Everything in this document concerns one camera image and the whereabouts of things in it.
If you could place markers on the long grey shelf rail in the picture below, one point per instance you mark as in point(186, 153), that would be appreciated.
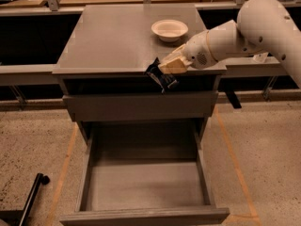
point(19, 75)

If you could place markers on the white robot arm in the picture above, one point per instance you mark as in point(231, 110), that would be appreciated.
point(261, 26)

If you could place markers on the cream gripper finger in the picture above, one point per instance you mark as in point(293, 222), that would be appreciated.
point(174, 55)
point(174, 66)

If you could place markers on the grey top drawer front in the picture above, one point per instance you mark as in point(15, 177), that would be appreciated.
point(141, 106)

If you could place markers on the blue rxbar blueberry wrapper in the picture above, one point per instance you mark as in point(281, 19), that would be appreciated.
point(165, 81)

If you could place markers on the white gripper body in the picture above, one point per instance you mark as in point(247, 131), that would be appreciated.
point(198, 51)

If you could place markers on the open grey middle drawer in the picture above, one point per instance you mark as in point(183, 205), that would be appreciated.
point(145, 174)

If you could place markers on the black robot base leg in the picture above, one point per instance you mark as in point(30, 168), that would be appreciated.
point(20, 217)

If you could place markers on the white paper bowl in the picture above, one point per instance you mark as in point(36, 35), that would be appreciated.
point(169, 30)

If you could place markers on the grey drawer cabinet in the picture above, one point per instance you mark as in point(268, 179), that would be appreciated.
point(112, 46)

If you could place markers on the clear sanitizer pump bottle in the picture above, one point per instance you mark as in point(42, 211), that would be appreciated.
point(260, 58)

